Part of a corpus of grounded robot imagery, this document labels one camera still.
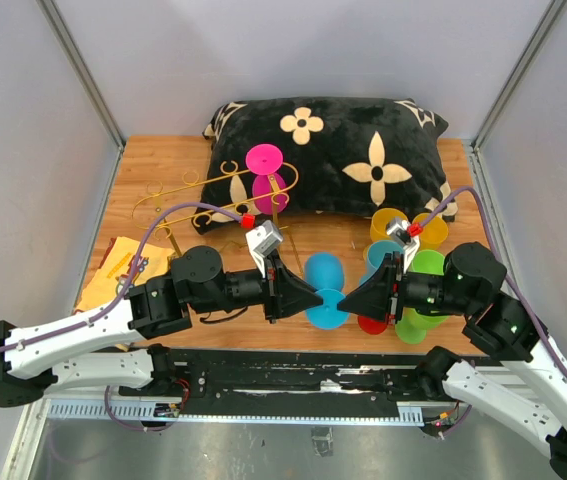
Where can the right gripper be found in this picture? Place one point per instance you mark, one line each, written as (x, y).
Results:
(375, 297)

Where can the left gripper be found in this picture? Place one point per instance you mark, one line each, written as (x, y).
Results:
(285, 293)

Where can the red wine glass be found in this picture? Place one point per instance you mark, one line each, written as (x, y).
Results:
(371, 326)

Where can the blue wine glass back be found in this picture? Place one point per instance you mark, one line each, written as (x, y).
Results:
(325, 273)

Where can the blue wine glass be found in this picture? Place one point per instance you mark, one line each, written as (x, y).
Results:
(325, 273)
(375, 255)

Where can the green wine glass back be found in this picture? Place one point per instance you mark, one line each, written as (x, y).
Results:
(412, 328)

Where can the green wine glass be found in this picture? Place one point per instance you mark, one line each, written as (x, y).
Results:
(428, 262)
(412, 328)

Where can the blue wine glass front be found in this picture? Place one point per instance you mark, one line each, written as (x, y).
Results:
(375, 255)

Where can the yellow wine glass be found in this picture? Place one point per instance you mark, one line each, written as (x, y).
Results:
(434, 234)
(379, 221)

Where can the magenta wine glass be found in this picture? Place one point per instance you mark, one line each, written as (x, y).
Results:
(263, 160)

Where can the green wine glass front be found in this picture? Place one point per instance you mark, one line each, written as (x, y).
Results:
(428, 262)

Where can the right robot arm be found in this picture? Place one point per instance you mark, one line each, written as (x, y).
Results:
(497, 324)

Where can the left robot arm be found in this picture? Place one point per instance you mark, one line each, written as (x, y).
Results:
(74, 352)

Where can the black floral pillow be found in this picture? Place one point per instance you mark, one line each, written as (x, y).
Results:
(342, 155)

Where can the yellow truck print cloth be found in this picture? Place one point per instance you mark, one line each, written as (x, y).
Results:
(115, 268)

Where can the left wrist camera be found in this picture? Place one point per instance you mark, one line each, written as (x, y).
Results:
(261, 241)

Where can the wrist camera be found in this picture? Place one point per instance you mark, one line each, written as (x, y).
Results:
(261, 241)
(397, 231)

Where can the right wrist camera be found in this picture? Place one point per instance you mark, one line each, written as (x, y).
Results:
(397, 231)

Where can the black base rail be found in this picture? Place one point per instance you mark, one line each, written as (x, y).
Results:
(289, 387)

